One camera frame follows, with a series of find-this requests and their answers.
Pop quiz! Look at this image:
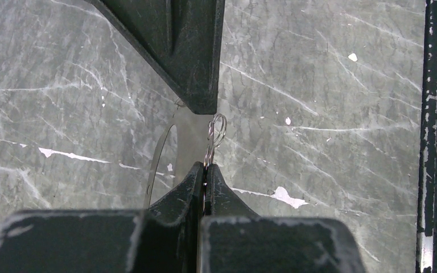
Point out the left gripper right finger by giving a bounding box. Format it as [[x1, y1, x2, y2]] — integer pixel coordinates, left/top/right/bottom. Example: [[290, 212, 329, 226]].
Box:
[[199, 164, 366, 272]]

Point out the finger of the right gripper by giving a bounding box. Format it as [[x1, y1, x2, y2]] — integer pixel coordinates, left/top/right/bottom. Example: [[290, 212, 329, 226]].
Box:
[[91, 0, 225, 115]]

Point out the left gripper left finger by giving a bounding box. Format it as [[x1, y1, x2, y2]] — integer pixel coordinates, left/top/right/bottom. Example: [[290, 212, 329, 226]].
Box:
[[0, 163, 204, 272]]

